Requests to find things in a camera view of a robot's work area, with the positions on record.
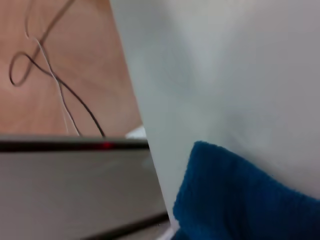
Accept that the blue rag with black trim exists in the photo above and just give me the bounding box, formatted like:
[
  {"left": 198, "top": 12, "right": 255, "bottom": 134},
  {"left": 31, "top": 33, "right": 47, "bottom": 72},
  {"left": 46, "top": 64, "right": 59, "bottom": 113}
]
[{"left": 172, "top": 140, "right": 320, "bottom": 240}]

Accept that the black floor cable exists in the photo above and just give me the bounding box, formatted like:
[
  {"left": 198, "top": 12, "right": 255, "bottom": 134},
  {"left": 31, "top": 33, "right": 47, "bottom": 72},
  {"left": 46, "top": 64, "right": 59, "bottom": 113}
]
[{"left": 8, "top": 0, "right": 106, "bottom": 138}]

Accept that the white floor cable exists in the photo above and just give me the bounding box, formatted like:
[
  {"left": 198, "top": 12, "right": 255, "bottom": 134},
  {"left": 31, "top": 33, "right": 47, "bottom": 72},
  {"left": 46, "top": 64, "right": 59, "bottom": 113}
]
[{"left": 24, "top": 0, "right": 83, "bottom": 137}]

